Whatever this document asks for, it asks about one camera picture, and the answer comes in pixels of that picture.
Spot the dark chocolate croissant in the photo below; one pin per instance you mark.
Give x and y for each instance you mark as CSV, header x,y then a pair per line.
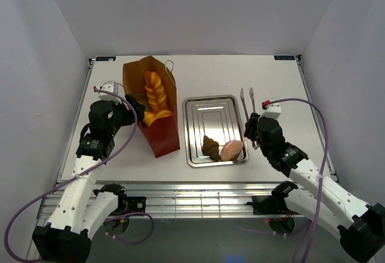
x,y
210,148

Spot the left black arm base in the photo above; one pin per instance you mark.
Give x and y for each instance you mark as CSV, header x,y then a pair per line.
x,y
129,204

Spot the steel serving tongs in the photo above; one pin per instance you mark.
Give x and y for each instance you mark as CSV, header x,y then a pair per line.
x,y
246,112

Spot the long twisted glazed bread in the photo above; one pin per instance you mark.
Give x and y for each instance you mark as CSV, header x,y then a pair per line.
x,y
155,92

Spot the striped orange croissant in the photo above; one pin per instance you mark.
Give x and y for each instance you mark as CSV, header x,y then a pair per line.
x,y
164,113

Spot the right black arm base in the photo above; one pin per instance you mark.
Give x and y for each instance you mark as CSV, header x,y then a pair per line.
x,y
267,205

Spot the sugar coated pink donut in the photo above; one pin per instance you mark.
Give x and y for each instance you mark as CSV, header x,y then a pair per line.
x,y
231,150

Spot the steel rectangular tray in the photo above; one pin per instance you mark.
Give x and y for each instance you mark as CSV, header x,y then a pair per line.
x,y
216,117

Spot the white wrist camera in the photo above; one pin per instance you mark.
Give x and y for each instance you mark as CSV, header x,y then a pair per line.
x,y
271,110
107,91

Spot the brown red paper bag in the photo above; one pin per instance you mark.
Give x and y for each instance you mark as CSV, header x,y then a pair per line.
x,y
163,134

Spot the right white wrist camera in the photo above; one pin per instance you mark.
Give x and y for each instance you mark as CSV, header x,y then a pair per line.
x,y
271,110

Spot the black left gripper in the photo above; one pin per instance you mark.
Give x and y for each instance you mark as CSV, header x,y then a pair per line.
x,y
138,109

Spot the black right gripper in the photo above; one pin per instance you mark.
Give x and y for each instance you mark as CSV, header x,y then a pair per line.
x,y
251,126

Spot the aluminium frame rail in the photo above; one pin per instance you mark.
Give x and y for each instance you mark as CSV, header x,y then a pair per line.
x,y
175,201

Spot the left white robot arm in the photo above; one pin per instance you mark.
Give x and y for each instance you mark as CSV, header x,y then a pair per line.
x,y
67,234

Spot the pale curved croissant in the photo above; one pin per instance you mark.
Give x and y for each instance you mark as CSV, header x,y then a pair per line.
x,y
149,118

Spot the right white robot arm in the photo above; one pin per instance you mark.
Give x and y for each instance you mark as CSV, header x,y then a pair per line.
x,y
361,224

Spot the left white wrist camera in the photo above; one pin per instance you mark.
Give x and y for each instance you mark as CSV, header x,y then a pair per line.
x,y
107,91

